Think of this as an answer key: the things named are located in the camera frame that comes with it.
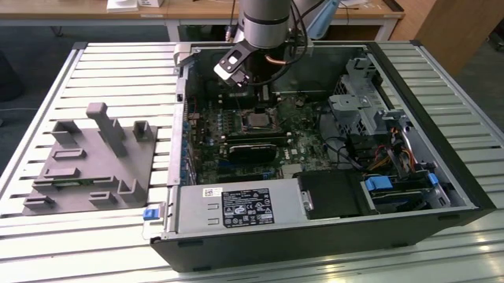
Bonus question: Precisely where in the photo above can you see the silver CPU chip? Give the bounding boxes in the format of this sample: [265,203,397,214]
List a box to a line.
[246,111,277,129]

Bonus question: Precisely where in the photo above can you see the CPU socket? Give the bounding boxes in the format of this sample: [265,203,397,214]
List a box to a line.
[235,108,283,133]

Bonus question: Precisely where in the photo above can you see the silver metal drive cage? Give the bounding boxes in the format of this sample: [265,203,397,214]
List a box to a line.
[327,57,398,137]

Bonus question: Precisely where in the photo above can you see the black graphics card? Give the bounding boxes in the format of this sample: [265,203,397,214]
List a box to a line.
[227,143,278,162]

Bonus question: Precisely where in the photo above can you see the green motherboard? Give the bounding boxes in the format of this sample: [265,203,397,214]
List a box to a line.
[180,91,342,186]

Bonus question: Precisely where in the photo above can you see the white papers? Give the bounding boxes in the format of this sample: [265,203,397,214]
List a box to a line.
[340,0,385,7]

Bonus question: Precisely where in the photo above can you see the silver chipset heatsink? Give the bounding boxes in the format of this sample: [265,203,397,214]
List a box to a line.
[281,164,305,177]

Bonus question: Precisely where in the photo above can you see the black expansion slot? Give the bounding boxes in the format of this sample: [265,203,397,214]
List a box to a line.
[217,173,262,182]

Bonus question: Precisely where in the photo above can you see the white cardboard box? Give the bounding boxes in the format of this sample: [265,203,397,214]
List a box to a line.
[106,0,140,13]

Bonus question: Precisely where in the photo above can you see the black fan shroud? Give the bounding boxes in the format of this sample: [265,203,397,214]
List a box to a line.
[294,170,380,221]

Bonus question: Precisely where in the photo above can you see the silver power supply unit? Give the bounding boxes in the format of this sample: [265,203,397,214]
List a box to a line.
[172,179,310,236]

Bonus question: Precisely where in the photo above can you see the blue disk carrier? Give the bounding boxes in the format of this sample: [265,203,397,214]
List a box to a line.
[362,173,430,212]

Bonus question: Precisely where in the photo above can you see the wooden cabinet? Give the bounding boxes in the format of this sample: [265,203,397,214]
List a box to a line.
[405,0,504,78]

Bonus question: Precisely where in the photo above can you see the wooden desk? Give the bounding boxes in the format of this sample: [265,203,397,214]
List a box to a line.
[0,0,406,42]

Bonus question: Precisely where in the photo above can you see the grey plastic parts rack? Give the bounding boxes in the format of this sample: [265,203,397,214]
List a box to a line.
[21,102,160,218]

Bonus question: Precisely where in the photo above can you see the blue case latch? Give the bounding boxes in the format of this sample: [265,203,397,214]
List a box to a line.
[143,208,166,222]

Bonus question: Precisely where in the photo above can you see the green RAM stick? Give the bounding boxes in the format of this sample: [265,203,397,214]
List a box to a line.
[52,180,96,189]

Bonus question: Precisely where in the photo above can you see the black bin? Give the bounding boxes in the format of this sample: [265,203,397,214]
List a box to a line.
[0,50,24,103]

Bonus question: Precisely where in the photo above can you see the black open PC case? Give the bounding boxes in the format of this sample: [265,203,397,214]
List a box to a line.
[140,40,497,274]

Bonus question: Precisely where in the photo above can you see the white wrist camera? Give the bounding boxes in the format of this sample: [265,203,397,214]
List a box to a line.
[214,44,254,88]

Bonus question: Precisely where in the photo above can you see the thin hanging cable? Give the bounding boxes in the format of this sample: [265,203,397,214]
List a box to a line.
[225,0,239,42]

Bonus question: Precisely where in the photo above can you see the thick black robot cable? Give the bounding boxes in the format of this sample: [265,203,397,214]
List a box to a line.
[269,0,315,88]

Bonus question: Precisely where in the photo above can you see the grey plastic bracket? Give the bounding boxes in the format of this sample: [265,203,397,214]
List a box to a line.
[377,108,410,122]

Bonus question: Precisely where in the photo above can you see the orange wire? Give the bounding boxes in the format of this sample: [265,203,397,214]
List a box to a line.
[369,147,394,170]

